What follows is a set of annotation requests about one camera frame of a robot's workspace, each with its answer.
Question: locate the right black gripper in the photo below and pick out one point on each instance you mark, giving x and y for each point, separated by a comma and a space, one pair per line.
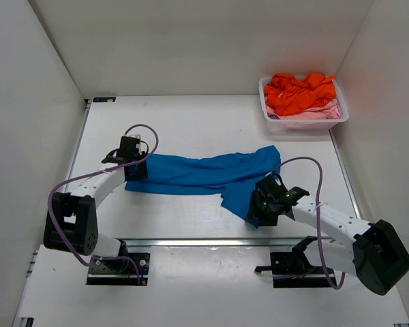
259, 211

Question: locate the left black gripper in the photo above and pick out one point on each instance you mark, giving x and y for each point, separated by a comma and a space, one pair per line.
137, 171

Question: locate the blue t shirt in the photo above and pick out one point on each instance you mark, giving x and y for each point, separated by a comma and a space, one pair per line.
233, 176

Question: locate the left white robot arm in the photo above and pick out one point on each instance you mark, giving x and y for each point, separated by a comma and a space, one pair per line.
71, 223

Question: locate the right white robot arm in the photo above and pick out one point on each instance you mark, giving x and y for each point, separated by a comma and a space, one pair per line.
371, 252

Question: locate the white plastic basket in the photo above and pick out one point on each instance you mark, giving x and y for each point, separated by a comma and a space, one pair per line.
310, 124

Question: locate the black label sticker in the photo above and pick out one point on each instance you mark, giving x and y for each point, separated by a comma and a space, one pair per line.
104, 99

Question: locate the orange t shirt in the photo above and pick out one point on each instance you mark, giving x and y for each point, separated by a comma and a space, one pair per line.
287, 95

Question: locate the pink t shirt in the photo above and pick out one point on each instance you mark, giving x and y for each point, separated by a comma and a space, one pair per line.
329, 111

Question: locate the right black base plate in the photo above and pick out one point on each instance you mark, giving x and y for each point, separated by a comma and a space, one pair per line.
292, 271

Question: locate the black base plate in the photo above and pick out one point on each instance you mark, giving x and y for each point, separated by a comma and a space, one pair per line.
292, 271
122, 272

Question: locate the aluminium table rail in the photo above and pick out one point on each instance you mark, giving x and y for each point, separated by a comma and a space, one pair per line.
211, 242

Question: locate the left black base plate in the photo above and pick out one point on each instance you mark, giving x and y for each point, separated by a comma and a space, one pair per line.
122, 272

